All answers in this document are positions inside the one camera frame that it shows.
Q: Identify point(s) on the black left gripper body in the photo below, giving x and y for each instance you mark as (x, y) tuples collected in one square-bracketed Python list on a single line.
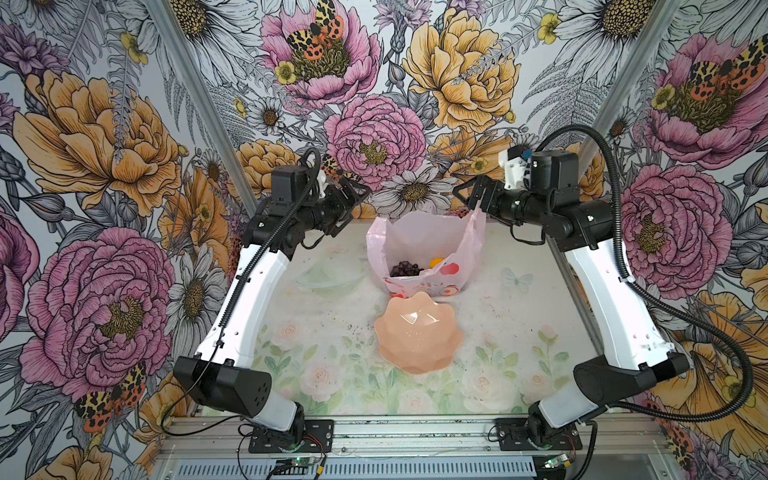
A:
[(320, 213)]

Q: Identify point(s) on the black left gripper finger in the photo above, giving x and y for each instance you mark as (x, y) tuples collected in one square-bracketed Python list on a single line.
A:
[(353, 193), (340, 221)]

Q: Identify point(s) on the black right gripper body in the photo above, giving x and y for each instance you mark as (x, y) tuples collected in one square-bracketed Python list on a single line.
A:
[(523, 205)]

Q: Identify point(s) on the dark grape bunch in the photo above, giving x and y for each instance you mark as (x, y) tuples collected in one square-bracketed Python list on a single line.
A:
[(405, 269)]

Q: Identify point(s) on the pink plastic bag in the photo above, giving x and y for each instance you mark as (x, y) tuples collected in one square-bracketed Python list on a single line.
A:
[(419, 237)]

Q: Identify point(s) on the pink flower-shaped bowl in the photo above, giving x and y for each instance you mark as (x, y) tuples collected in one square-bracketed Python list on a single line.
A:
[(418, 335)]

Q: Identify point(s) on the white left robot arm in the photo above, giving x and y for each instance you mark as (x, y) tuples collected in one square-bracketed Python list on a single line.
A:
[(219, 375)]

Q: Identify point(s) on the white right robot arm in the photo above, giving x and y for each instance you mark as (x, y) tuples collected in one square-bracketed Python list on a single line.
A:
[(635, 356)]

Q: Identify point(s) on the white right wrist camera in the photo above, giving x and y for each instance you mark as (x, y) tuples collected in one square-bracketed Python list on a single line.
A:
[(514, 162)]

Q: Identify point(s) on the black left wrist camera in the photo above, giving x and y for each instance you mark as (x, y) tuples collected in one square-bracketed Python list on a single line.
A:
[(289, 181)]

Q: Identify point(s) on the right aluminium corner post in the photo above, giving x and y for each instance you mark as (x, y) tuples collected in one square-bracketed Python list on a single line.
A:
[(640, 53)]

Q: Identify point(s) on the aluminium corner post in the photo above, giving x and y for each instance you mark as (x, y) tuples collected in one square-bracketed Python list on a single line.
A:
[(184, 61), (640, 53)]

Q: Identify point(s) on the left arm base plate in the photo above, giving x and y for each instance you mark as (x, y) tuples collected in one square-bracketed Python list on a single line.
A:
[(308, 436)]

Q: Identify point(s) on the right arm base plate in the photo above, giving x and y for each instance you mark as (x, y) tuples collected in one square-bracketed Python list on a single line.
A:
[(532, 434)]

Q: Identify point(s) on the left aluminium corner post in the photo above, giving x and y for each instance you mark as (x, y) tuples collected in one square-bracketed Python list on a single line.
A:
[(184, 61)]

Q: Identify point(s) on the aluminium front rail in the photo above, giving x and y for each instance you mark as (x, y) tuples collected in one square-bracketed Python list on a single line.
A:
[(368, 447)]

